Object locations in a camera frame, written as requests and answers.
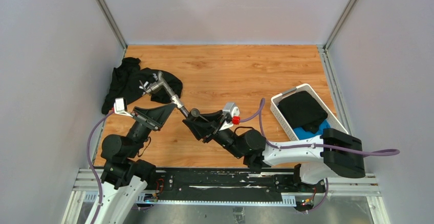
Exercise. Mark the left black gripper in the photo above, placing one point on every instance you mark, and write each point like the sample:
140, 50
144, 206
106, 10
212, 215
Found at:
156, 115

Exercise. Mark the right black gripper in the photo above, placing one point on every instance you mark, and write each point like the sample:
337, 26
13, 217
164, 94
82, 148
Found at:
204, 131

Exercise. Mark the grey tee pipe fitting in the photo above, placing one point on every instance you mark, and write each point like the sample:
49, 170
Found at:
177, 101

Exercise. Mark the grey faucet with lever handle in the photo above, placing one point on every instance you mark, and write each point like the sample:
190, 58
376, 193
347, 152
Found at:
161, 83

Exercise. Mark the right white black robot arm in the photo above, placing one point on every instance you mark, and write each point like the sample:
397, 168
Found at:
334, 152

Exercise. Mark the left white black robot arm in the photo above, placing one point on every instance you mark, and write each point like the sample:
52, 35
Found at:
124, 179

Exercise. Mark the black cloth with white print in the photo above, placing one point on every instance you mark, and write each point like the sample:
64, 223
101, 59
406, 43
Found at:
127, 81

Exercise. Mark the black cloth in basket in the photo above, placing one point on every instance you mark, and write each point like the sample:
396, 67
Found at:
302, 111

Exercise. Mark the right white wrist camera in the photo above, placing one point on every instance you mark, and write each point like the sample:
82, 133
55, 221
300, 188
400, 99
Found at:
231, 114

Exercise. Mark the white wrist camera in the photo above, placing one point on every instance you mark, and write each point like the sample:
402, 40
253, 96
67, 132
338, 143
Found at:
120, 107
231, 114

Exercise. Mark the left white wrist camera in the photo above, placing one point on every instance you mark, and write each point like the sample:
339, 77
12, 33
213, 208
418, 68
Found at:
120, 107

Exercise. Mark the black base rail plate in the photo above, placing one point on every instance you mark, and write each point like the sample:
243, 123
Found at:
229, 187

